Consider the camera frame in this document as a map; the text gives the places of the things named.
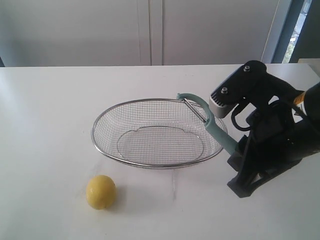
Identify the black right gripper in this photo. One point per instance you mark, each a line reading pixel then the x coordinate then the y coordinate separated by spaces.
pixel 274 143

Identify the light blue vegetable peeler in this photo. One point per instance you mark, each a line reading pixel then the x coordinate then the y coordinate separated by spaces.
pixel 225 140

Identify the yellow lemon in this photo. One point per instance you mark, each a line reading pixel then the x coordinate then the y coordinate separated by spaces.
pixel 101 192

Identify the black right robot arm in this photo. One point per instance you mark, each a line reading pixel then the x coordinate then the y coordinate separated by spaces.
pixel 309 104

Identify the white cabinet doors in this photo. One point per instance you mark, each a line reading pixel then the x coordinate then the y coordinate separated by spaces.
pixel 38 33

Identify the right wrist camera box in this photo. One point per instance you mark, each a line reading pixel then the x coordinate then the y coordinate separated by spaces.
pixel 250 83

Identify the oval wire mesh basket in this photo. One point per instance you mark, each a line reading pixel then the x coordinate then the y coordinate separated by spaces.
pixel 153 133

